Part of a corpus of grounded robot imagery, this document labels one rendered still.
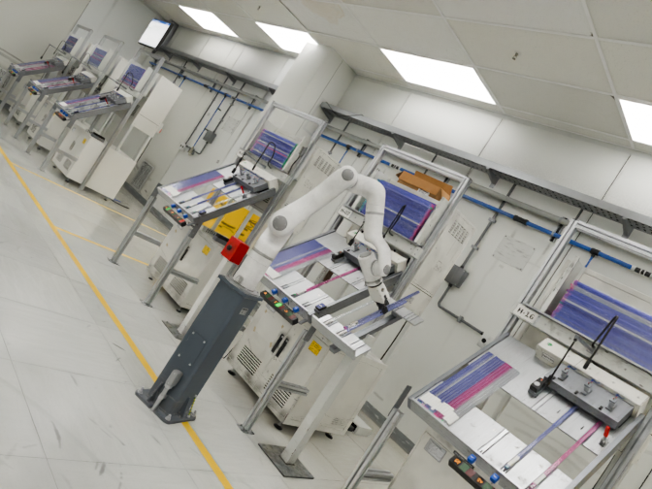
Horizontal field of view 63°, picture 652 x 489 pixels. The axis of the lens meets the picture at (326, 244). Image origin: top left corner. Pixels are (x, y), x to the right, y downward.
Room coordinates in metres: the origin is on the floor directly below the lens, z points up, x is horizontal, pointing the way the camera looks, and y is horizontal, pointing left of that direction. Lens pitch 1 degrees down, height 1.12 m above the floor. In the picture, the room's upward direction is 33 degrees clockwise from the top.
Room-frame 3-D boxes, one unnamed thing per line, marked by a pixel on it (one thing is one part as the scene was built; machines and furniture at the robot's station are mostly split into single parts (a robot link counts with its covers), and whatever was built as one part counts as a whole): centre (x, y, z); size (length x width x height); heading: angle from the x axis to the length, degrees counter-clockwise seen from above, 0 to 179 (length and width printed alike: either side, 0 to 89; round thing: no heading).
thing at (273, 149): (4.62, 0.71, 0.95); 1.35 x 0.82 x 1.90; 136
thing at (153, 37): (6.73, 3.19, 2.10); 0.58 x 0.14 x 0.41; 46
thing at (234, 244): (3.76, 0.52, 0.39); 0.24 x 0.24 x 0.78; 46
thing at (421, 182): (3.76, -0.41, 1.82); 0.68 x 0.30 x 0.20; 46
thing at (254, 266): (2.60, 0.24, 0.79); 0.19 x 0.19 x 0.18
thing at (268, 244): (2.63, 0.23, 1.00); 0.19 x 0.12 x 0.24; 179
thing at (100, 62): (7.83, 4.14, 0.95); 1.37 x 0.82 x 1.90; 136
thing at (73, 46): (8.84, 5.18, 0.95); 1.37 x 0.82 x 1.90; 136
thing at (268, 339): (3.60, -0.32, 0.31); 0.70 x 0.65 x 0.62; 46
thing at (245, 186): (4.46, 0.84, 0.66); 1.01 x 0.73 x 1.31; 136
